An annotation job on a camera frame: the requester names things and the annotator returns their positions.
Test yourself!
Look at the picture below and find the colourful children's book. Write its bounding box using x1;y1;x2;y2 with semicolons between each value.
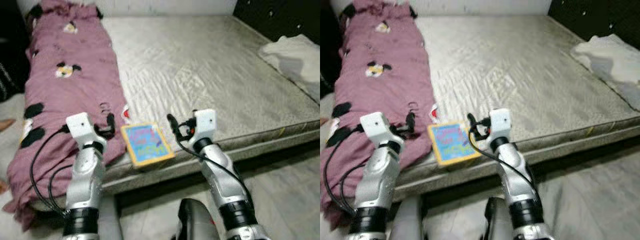
120;122;176;168
427;121;482;166

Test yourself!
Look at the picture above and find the purple cartoon print quilt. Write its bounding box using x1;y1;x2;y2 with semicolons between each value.
2;0;130;232
321;0;435;226

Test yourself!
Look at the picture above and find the white pillow with tree print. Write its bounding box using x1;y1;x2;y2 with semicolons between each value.
257;34;321;103
570;34;640;112

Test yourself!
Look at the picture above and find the beige quilted mattress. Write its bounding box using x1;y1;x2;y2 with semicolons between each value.
27;15;321;212
395;14;640;190

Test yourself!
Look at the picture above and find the grey left robot leg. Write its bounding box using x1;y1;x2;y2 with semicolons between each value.
390;195;426;240
97;195;123;240

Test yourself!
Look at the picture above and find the grey robot leg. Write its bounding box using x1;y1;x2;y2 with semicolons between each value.
482;196;513;240
390;195;426;240
97;195;123;240
172;198;221;240

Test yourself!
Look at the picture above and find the grey right robot leg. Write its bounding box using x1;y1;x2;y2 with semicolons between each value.
482;196;513;240
172;198;221;240

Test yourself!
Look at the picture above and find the black cabinet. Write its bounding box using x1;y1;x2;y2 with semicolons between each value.
320;0;346;51
0;0;32;51

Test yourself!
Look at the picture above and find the black tufted headboard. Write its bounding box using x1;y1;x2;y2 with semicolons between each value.
547;0;640;48
232;0;321;46

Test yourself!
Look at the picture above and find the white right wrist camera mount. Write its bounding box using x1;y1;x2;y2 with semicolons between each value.
487;108;512;141
192;109;217;143

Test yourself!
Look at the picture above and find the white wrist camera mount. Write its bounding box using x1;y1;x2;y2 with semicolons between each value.
66;112;96;146
192;109;217;143
359;112;391;146
487;108;512;141

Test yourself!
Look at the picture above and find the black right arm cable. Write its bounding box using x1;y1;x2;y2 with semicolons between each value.
172;120;253;203
467;120;538;191

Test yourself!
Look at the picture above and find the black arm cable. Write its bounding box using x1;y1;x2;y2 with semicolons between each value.
29;125;71;216
172;120;253;203
324;125;363;213
467;120;538;191

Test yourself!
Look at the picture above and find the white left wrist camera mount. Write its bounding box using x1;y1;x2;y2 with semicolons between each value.
359;112;391;146
66;112;96;146

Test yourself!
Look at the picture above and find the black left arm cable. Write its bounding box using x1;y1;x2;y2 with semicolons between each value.
324;125;363;213
29;125;71;216

